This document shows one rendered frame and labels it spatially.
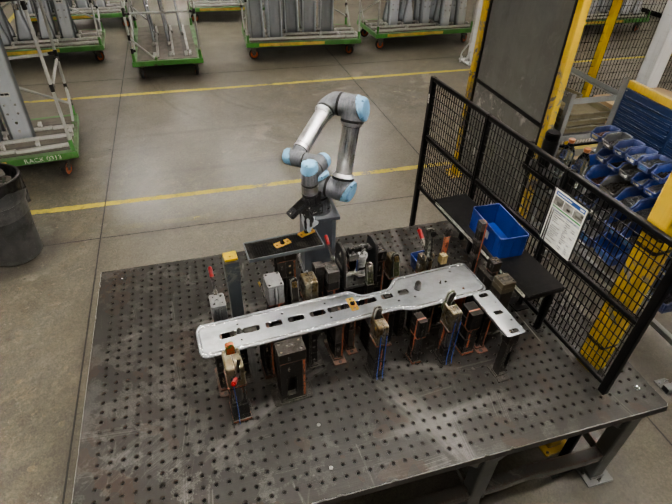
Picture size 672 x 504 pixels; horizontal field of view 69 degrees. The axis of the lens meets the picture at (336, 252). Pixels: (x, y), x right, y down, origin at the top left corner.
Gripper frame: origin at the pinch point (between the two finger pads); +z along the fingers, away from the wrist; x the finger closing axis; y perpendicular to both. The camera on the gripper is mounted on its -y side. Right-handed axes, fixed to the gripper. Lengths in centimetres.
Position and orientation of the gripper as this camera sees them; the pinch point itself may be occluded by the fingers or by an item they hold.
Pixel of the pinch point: (306, 229)
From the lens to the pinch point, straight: 236.2
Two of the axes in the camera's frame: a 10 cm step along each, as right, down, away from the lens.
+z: -0.3, 7.8, 6.3
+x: -6.2, -5.0, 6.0
